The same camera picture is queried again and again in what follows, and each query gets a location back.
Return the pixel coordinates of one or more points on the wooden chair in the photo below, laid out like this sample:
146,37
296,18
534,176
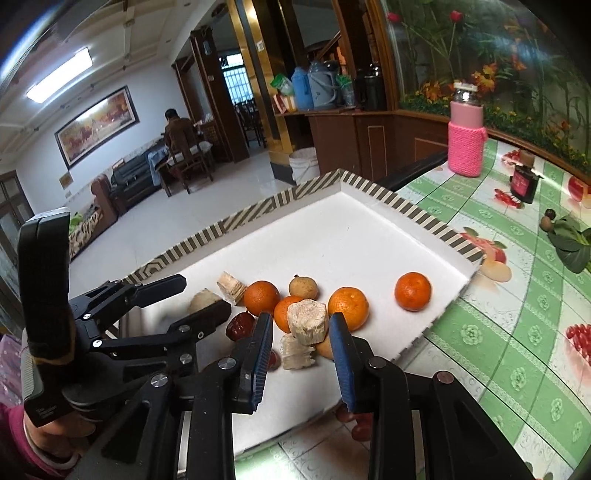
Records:
189,166

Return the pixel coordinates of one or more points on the pink bottle with knitted sleeve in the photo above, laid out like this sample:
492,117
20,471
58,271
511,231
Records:
466,143

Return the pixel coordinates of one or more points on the pale sugarcane piece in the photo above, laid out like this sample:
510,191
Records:
203,299
232,286
307,321
298,354

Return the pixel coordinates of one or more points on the framed wall painting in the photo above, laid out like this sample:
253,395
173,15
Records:
97,127

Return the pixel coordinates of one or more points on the glass display with flowers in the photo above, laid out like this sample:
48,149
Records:
508,46

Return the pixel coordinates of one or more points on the small dark red jar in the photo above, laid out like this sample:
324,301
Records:
524,184

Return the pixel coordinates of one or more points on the dining chairs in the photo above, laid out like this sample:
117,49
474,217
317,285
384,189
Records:
249,122

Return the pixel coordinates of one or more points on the green plastic bag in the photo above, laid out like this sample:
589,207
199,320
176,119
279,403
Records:
281,85

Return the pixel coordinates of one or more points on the person's left hand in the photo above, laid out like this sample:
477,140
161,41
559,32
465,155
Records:
60,436

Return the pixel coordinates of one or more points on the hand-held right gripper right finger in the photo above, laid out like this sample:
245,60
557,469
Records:
344,369

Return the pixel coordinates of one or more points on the black case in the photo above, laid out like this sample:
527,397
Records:
131,175

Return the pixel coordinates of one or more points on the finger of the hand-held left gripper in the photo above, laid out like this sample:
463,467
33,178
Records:
157,286
203,321

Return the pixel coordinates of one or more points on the green packet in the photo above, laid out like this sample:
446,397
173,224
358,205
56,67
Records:
346,90

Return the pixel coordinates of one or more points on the brown longan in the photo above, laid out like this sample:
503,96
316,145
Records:
303,286
548,221
324,348

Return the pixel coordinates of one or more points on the ceiling light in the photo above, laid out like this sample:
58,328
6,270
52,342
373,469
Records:
57,76

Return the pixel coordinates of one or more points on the wooden cabinet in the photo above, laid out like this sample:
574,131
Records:
369,138

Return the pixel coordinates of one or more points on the red and white box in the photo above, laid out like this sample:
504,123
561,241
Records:
282,104

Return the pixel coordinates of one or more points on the white plastic bucket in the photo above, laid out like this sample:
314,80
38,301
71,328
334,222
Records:
304,166

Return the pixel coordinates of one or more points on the brown sofa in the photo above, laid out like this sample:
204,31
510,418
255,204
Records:
104,196

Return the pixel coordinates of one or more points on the red date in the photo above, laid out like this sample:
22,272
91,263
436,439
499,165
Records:
240,325
273,361

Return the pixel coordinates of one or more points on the striped blanket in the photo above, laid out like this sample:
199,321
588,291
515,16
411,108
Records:
85,233

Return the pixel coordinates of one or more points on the person's left forearm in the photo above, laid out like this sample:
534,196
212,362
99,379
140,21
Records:
18,445

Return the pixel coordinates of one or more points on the grey thermos jug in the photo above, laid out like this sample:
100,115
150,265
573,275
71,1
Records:
323,87

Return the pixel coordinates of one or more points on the black chair back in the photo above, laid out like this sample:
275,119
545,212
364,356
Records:
415,168

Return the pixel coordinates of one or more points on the white tray with striped rim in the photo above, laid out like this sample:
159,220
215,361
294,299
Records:
346,230

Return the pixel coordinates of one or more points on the green leaf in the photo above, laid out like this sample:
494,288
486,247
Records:
572,249

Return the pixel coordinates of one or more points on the blue thermos jug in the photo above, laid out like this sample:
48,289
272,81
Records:
302,90

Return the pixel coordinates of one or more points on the black thermos jug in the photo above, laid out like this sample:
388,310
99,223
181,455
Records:
371,90

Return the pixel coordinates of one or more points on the green floral tablecloth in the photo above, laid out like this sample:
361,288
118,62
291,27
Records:
508,346

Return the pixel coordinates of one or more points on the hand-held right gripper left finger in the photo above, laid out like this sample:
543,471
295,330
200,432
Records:
258,369

